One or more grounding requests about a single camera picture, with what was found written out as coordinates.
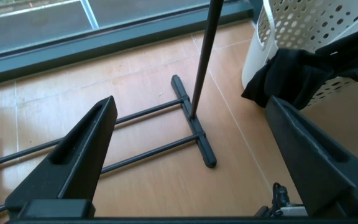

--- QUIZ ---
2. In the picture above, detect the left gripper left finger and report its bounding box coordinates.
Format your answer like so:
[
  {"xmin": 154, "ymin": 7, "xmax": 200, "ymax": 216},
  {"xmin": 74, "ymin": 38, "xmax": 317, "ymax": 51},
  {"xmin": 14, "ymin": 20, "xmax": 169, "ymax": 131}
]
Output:
[{"xmin": 4, "ymin": 95, "xmax": 119, "ymax": 219}]

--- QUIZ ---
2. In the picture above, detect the white laundry basket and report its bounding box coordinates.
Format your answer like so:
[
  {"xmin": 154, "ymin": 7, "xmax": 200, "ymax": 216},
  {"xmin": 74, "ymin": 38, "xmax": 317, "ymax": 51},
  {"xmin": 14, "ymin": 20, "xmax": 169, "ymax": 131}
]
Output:
[{"xmin": 241, "ymin": 0, "xmax": 358, "ymax": 108}]

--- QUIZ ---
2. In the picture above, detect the heap of clothes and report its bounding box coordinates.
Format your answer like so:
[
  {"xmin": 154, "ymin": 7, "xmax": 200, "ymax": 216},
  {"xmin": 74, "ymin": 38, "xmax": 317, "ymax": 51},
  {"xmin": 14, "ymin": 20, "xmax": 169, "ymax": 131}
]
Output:
[{"xmin": 241, "ymin": 22, "xmax": 358, "ymax": 111}]

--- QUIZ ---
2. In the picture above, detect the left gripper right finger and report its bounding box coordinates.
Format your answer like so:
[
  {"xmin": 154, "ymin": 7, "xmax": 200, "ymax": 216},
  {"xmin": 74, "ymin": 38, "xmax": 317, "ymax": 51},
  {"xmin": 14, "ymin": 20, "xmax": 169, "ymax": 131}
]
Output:
[{"xmin": 264, "ymin": 95, "xmax": 358, "ymax": 218}]

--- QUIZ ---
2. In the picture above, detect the black clothes rack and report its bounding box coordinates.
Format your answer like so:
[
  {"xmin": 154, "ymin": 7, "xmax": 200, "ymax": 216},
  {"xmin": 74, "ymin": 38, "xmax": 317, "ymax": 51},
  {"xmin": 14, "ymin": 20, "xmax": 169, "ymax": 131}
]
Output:
[{"xmin": 0, "ymin": 0, "xmax": 225, "ymax": 224}]

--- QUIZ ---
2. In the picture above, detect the window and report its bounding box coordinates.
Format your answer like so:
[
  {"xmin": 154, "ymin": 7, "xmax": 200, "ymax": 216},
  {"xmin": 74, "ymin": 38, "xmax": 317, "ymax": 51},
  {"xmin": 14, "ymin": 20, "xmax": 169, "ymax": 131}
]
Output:
[{"xmin": 0, "ymin": 0, "xmax": 264, "ymax": 88}]

